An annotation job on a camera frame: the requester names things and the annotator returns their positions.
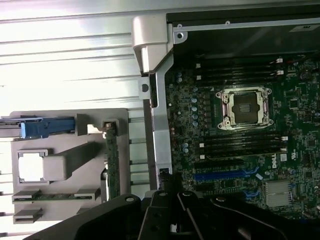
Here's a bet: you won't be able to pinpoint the black expansion slot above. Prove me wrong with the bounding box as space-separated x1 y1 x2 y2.
194 184 243 195
194 158 245 170

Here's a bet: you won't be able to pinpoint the blue expansion slot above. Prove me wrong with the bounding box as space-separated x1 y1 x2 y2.
193 171 248 182

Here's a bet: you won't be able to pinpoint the silver finned chipset heatsink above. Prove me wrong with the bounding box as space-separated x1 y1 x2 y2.
264 179 294 209

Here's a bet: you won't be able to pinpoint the green RAM stick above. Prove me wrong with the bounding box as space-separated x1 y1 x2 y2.
14 193 100 201
103 121 121 201

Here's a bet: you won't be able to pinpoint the black RAM slot white latches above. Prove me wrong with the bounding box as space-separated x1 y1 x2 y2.
196 69 285 81
195 56 284 70
199 135 289 149
199 146 288 161

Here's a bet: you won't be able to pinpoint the grey plastic parts rack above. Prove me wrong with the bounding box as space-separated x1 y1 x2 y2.
9 107 130 226

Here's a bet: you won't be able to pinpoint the silver CPU chip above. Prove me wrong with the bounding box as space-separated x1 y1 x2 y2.
17 152 47 182

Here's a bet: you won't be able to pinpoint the blue plastic clip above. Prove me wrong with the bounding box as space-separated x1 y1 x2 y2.
0 114 76 139

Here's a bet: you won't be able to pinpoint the silver and black PC case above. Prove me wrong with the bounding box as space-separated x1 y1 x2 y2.
131 11 320 240

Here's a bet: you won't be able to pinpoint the silver CPU socket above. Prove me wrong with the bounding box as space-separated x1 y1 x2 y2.
215 86 275 131

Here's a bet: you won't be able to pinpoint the green Dell motherboard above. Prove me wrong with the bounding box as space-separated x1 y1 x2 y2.
165 56 320 222

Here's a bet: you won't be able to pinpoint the grey plastic case handle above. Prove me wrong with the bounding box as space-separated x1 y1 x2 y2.
131 14 174 76

